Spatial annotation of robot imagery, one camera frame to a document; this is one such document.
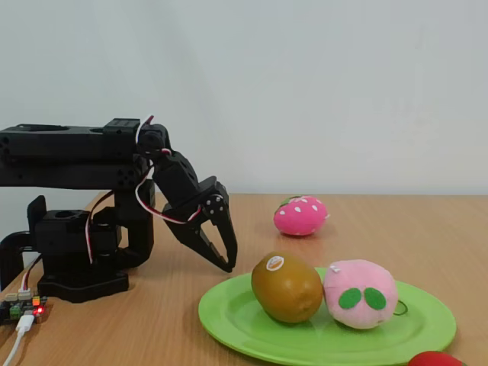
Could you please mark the black table clamp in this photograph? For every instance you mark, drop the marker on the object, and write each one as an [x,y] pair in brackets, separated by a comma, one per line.
[11,244]

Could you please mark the green oval plate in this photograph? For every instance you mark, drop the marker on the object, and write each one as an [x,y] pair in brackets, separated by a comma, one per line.
[236,316]

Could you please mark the motor controller board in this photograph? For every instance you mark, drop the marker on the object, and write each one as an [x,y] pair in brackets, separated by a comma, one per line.
[23,307]

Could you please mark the brown kiwi with sticker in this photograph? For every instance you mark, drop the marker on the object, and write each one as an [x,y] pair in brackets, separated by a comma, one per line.
[286,289]

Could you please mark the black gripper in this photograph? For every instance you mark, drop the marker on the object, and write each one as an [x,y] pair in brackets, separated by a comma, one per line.
[199,201]

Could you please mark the pink strawberry plush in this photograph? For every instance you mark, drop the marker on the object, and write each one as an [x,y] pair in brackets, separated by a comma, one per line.
[297,217]

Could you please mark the red tomato plush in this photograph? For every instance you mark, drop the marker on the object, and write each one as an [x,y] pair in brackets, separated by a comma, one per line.
[434,360]

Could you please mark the light pink peach plush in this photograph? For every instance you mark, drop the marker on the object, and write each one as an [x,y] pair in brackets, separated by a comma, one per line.
[362,278]

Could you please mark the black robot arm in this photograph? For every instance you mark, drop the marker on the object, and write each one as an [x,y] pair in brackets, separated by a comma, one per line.
[57,152]

